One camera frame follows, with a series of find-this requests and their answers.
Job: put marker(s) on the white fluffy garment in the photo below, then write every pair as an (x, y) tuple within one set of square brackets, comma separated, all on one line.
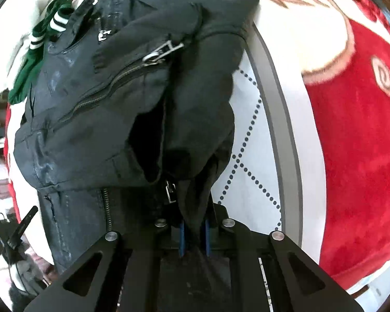
[(6, 78)]

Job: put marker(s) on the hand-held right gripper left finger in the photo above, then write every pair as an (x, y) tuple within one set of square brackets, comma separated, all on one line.
[(181, 239)]

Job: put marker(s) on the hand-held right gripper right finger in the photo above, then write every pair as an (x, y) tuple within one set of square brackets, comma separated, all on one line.
[(207, 238)]

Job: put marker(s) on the red floral blanket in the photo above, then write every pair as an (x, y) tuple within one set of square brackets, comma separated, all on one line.
[(360, 152)]

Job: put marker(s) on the black leather jacket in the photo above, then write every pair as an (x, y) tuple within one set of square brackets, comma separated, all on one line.
[(117, 71)]

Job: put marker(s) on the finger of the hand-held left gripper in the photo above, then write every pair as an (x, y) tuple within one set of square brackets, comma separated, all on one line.
[(21, 226)]

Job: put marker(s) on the green garment with white stripes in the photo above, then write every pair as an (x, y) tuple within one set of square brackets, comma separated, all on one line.
[(22, 78)]

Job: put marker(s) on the white diamond-pattern mat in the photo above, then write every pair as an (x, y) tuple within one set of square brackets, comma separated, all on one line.
[(256, 156)]

